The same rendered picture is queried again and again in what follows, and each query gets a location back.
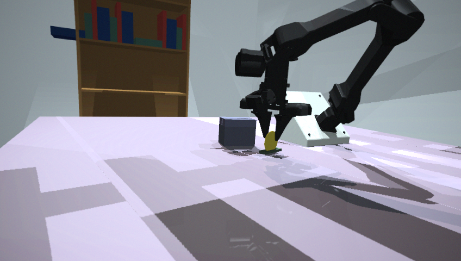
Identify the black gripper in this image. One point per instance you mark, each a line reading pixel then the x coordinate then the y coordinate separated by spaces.
pixel 286 110

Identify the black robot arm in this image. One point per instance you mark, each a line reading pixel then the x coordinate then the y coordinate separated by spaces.
pixel 397 21

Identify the thin gold disc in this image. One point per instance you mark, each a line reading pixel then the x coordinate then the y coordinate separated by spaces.
pixel 270 143

